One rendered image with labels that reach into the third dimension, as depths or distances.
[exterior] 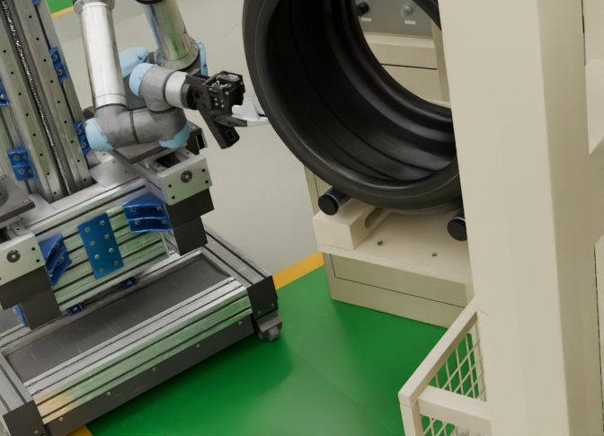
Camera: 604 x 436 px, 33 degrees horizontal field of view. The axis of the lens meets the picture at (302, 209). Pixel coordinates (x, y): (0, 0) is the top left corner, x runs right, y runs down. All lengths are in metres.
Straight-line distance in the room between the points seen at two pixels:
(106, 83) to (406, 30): 0.79
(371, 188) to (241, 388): 1.28
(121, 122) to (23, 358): 0.99
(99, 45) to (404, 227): 0.82
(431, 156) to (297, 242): 1.59
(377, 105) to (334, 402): 1.05
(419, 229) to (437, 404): 0.73
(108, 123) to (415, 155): 0.69
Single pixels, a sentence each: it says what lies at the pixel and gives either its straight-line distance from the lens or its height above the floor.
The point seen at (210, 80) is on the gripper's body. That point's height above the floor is 1.09.
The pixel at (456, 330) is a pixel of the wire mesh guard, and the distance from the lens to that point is 1.46.
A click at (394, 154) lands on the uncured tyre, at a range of 2.07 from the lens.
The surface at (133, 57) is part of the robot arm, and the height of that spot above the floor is 0.95.
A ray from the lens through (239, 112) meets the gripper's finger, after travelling 2.12.
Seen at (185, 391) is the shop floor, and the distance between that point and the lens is 3.08.
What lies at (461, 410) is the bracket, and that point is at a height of 0.98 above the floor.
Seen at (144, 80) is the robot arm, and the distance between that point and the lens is 2.26.
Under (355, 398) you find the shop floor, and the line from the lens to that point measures 2.90.
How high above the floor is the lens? 1.90
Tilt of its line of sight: 30 degrees down
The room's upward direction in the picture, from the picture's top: 12 degrees counter-clockwise
